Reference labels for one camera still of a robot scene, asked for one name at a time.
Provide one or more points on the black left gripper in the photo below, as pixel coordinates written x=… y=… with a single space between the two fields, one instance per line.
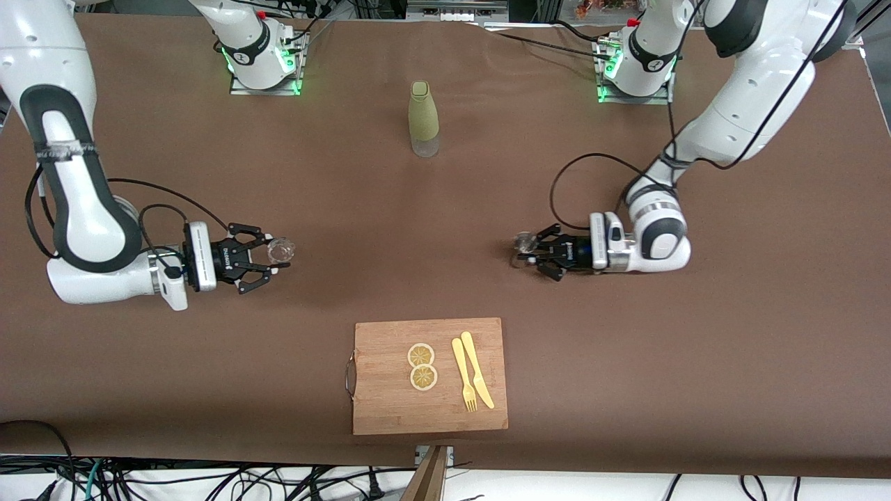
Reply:
x=572 y=252

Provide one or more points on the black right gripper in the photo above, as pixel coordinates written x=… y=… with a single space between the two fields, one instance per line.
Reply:
x=224 y=259

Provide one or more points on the steel jigger measuring cup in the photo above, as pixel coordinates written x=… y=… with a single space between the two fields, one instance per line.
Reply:
x=523 y=243

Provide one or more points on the clear glass shaker cup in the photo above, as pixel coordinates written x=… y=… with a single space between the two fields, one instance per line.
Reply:
x=282 y=252

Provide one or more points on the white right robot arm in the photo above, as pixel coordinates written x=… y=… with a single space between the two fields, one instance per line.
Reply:
x=42 y=49

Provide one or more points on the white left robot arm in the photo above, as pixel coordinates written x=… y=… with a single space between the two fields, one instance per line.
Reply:
x=759 y=90

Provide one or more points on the yellow plastic knife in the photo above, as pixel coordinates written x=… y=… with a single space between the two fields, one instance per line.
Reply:
x=475 y=365

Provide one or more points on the yellow plastic fork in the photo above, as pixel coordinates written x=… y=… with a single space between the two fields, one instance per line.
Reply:
x=461 y=369

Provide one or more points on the lemon slice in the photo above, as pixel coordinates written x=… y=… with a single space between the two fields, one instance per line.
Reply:
x=423 y=378
x=420 y=355

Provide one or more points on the green sleeved glass bottle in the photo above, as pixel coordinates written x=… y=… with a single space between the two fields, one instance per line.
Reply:
x=423 y=115

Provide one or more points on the wooden cutting board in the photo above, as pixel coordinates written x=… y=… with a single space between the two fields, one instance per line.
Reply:
x=390 y=403

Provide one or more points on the brown table cloth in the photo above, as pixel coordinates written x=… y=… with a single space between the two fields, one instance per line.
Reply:
x=731 y=362

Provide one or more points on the grey power strip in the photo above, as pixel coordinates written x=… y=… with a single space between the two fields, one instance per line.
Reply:
x=456 y=10

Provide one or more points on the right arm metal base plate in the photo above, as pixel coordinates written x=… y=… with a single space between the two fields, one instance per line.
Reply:
x=240 y=89

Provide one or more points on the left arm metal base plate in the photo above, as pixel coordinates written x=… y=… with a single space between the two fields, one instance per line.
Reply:
x=661 y=101

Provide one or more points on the small metal bracket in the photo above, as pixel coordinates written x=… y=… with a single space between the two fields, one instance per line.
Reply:
x=450 y=454

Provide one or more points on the wooden post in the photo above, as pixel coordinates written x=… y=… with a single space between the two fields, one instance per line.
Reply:
x=426 y=483

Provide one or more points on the aluminium frame profile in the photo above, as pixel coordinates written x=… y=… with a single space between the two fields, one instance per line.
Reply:
x=870 y=31

